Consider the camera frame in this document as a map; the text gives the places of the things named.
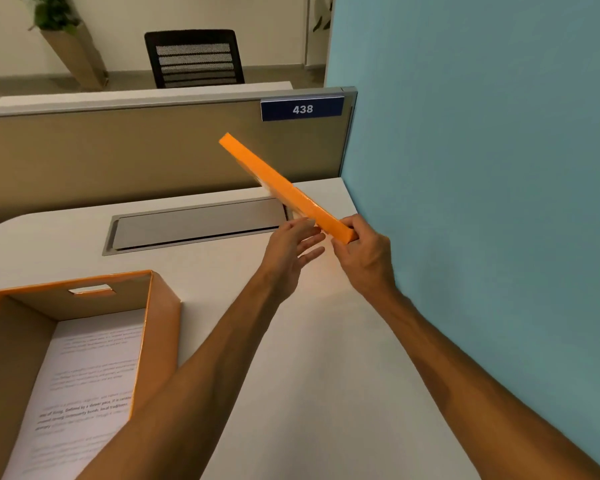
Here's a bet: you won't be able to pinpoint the person's right forearm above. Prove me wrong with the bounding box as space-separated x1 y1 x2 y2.
367 287 600 480

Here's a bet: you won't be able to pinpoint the black mesh office chair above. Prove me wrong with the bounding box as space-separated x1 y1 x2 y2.
144 29 246 89

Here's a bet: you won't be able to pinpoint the printed white paper sheet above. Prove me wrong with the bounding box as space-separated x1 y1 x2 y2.
1 309 147 480

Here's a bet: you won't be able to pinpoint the person's right hand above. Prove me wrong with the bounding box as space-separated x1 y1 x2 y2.
331 214 398 301

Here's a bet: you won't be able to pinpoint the potted green plant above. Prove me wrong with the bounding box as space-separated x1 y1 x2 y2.
15 0 83 35

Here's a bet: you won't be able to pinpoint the person's left hand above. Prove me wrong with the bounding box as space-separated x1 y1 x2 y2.
258 217 327 301

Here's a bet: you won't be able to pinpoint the blue number sign plate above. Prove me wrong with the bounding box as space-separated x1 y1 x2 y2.
260 96 345 122

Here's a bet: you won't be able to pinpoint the beige desk partition panel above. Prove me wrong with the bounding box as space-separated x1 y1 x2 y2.
0 86 358 225

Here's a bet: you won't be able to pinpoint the orange cardboard box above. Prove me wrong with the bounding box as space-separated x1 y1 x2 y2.
0 270 182 480

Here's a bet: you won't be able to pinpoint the light blue partition panel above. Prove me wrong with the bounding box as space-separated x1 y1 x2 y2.
324 0 600 480

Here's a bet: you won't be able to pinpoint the tall beige planter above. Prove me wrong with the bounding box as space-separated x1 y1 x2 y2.
40 22 110 92

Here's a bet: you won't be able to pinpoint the grey desk cable tray cover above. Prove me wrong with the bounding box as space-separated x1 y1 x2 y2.
102 197 295 256

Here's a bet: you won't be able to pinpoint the orange box lid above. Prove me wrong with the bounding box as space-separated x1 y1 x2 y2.
218 133 359 245

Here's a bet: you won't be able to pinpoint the green plant leaves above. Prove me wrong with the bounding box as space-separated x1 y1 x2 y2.
312 0 335 32

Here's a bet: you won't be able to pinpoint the person's left forearm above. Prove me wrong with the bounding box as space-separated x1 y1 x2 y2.
75 276 286 480

